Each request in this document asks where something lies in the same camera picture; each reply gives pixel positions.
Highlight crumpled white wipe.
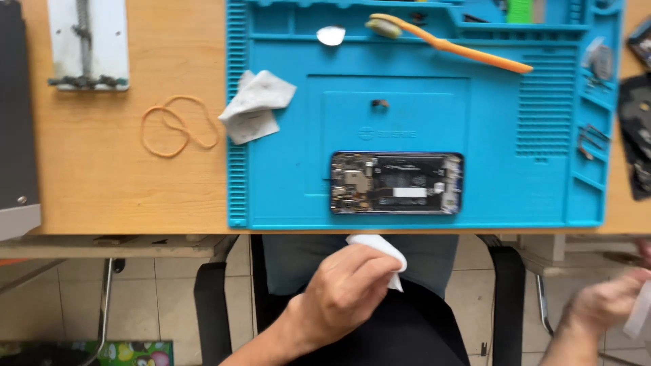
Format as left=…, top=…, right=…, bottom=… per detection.
left=218, top=69, right=298, bottom=146

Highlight orange rubber band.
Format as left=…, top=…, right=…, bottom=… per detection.
left=140, top=95, right=221, bottom=159

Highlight person's left hand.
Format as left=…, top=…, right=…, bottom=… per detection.
left=287, top=244, right=405, bottom=352

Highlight orange toothbrush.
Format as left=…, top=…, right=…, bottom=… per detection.
left=365, top=13, right=534, bottom=75

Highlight blue silicone repair mat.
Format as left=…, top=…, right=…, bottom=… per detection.
left=225, top=0, right=625, bottom=230

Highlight black phone module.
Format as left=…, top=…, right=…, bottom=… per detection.
left=626, top=19, right=651, bottom=70

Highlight white opening pick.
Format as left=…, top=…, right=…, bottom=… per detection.
left=316, top=25, right=347, bottom=47

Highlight person's grey-blue shirt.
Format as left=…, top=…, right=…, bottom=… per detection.
left=261, top=234, right=460, bottom=299

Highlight green plastic tool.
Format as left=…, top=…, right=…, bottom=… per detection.
left=506, top=0, right=534, bottom=25

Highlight white tissue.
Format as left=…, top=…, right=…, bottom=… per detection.
left=346, top=234, right=408, bottom=293

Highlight opened smartphone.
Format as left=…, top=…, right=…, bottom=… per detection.
left=330, top=151, right=465, bottom=216

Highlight white stool with chrome leg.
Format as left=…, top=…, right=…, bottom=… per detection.
left=501, top=234, right=651, bottom=337

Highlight clear bag with part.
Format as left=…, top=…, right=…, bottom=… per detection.
left=581, top=36, right=615, bottom=82

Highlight translucent white plastic bottle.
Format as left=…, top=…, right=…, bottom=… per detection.
left=623, top=281, right=651, bottom=340

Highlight person's black trousers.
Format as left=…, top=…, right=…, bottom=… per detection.
left=282, top=277, right=472, bottom=366

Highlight black office chair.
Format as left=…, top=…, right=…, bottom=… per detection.
left=193, top=234, right=528, bottom=366

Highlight black phone back cover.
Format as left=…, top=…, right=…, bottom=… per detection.
left=616, top=73, right=651, bottom=202

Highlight person's right hand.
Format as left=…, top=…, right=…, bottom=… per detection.
left=567, top=239, right=651, bottom=337

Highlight colourful cartoon box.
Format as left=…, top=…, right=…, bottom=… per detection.
left=0, top=340, right=175, bottom=366

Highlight grey device housing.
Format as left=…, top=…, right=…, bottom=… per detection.
left=0, top=0, right=43, bottom=243

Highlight white metal phone clamp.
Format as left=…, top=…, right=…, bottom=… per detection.
left=47, top=0, right=131, bottom=93

